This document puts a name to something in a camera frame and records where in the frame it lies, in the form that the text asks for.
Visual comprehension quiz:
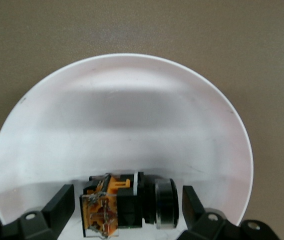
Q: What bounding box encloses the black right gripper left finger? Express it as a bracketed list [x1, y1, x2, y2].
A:
[0, 184, 75, 240]

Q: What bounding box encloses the orange push button switch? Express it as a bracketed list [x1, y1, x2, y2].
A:
[78, 171, 180, 238]

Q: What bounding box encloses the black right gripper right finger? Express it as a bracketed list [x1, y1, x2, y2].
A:
[179, 185, 280, 240]

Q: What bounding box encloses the pale pink round plate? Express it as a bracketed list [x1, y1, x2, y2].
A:
[0, 51, 254, 228]

